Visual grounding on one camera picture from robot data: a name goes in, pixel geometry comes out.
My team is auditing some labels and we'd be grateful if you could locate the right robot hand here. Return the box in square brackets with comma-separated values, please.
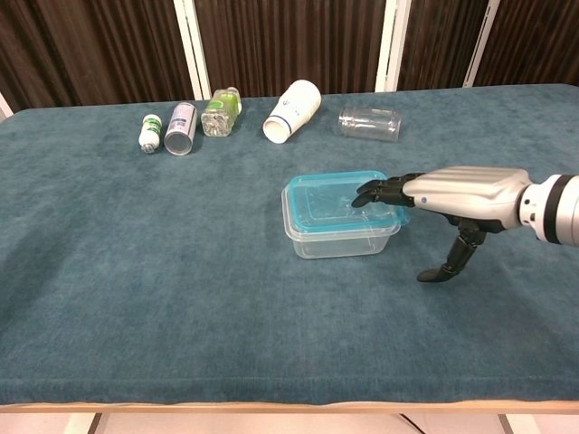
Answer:
[350, 165, 535, 284]

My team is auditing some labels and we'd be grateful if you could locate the clear plastic food container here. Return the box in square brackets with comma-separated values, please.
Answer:
[280, 187, 403, 260]

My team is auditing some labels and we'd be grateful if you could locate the translucent blue plastic lid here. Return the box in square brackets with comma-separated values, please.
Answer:
[285, 169, 413, 232]

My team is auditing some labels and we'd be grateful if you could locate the clear plastic jar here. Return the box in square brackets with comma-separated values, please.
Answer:
[337, 106, 403, 144]

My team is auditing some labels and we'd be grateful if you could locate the dark slatted partition panel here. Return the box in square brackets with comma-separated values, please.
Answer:
[473, 0, 579, 87]
[396, 0, 490, 91]
[194, 0, 388, 99]
[0, 0, 196, 114]

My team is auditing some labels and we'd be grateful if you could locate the white paper cup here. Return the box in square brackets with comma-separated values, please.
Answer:
[261, 79, 323, 146]

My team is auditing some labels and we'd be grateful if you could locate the white table leg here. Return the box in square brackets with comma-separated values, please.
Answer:
[497, 411, 540, 434]

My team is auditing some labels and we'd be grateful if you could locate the clear green sanitizer bottle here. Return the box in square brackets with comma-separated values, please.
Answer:
[200, 86, 243, 138]

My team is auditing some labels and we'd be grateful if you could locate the silver spray can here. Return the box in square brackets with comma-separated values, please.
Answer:
[163, 101, 199, 157]

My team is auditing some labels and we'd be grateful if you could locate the small white green-label bottle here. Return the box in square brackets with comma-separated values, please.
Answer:
[137, 113, 164, 155]

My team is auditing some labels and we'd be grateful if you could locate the teal velvet table cloth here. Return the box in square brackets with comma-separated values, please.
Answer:
[0, 83, 579, 407]

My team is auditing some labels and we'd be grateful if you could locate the black cable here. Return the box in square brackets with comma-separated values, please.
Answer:
[397, 413, 429, 430]

